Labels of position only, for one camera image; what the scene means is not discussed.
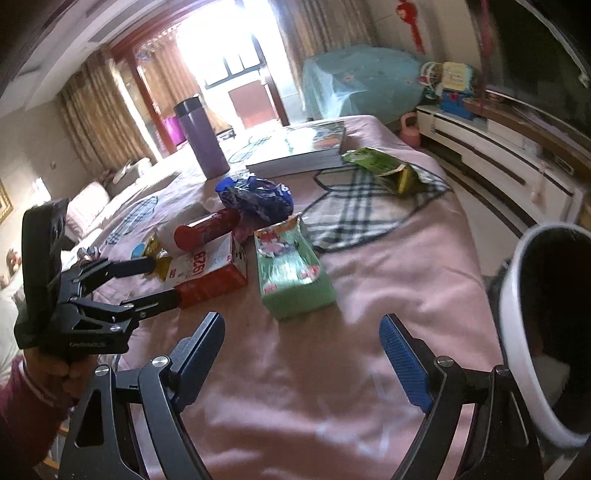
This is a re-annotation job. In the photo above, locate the pink kettlebell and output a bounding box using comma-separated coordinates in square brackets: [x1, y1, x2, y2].
[401, 113, 422, 148]

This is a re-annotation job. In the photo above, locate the beige patterned curtain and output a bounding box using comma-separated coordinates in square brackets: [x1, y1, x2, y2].
[55, 60, 153, 162]
[277, 0, 375, 75]

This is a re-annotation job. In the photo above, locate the teal furniture cover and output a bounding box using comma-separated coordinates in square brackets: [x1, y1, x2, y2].
[301, 44, 428, 127]

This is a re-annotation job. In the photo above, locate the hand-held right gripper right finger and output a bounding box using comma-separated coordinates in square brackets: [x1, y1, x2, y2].
[379, 314, 546, 480]

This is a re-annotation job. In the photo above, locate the plaid cloth bag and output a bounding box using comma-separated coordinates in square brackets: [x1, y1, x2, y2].
[302, 164, 451, 252]

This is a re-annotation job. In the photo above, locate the green snack bag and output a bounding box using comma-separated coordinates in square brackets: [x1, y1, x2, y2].
[342, 147, 419, 195]

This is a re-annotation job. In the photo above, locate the red knot wall decoration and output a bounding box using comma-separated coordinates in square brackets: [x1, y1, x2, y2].
[396, 0, 428, 55]

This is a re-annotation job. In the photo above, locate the blue snack wrapper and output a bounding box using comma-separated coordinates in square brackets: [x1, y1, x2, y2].
[215, 173, 295, 217]

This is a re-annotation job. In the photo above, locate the purple thermos bottle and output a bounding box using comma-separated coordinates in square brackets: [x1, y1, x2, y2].
[174, 95, 230, 180]

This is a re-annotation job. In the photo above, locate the white-rimmed bin with black bag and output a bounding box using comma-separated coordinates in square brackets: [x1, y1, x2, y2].
[489, 224, 591, 467]

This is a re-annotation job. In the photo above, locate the black television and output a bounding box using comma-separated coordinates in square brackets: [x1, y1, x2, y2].
[466, 0, 591, 134]

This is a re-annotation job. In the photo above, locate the thick illustrated book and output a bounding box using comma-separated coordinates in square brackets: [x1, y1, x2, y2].
[245, 119, 347, 178]

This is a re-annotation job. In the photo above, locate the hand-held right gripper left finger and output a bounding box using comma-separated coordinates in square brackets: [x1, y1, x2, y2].
[58, 312, 226, 480]

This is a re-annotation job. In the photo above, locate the red cylindrical can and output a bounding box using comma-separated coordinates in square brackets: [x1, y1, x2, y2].
[174, 208, 241, 252]

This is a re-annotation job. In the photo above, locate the gold picture frame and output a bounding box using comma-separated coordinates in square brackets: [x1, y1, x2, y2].
[0, 178, 14, 224]

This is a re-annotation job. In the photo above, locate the light sofa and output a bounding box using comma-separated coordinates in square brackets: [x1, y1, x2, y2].
[65, 157, 153, 241]

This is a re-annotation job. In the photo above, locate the person's left hand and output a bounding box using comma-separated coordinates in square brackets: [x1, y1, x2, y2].
[23, 347, 100, 408]

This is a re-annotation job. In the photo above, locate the yellow wrapper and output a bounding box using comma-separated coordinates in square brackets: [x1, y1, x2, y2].
[141, 234, 175, 280]

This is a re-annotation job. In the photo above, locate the person's left forearm maroon sleeve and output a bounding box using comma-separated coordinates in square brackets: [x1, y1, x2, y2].
[0, 357, 75, 480]

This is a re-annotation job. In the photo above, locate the red-brown balcony panel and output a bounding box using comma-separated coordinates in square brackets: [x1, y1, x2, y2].
[228, 80, 278, 130]

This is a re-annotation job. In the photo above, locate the green printed packet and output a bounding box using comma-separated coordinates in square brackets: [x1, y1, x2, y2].
[253, 213, 337, 321]

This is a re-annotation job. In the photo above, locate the sheer balcony curtain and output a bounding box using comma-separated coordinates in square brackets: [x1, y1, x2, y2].
[139, 41, 199, 109]

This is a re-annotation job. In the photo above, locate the colourful activity toy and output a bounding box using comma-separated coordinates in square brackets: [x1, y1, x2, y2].
[420, 60, 478, 118]

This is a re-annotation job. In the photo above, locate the white television cabinet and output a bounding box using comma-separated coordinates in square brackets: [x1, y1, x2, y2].
[416, 90, 591, 227]

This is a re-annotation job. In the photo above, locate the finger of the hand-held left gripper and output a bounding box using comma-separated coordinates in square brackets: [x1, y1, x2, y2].
[78, 256, 158, 291]
[74, 287, 182, 324]

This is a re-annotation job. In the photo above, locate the purple plastic container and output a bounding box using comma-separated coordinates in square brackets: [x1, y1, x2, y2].
[161, 115, 185, 144]

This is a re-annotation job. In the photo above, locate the red and white carton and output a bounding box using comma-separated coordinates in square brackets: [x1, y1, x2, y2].
[166, 231, 249, 309]

